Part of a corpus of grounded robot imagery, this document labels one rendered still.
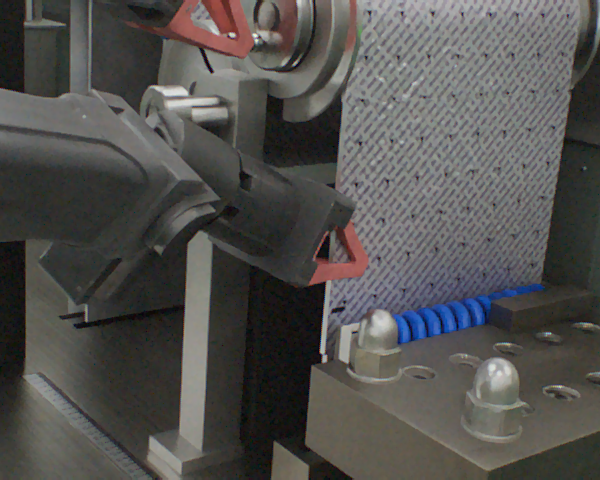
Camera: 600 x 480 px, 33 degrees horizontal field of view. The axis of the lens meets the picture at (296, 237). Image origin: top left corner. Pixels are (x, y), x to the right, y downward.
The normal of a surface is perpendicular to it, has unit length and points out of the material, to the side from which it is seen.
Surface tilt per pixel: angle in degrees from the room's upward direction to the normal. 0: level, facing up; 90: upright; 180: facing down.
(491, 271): 91
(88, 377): 0
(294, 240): 62
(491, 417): 90
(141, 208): 123
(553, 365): 0
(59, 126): 39
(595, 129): 90
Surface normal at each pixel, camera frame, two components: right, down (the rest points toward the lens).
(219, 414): 0.60, 0.27
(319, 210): -0.66, -0.35
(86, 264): -0.34, 0.17
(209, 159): 0.74, -0.18
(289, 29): -0.80, 0.11
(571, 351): 0.07, -0.96
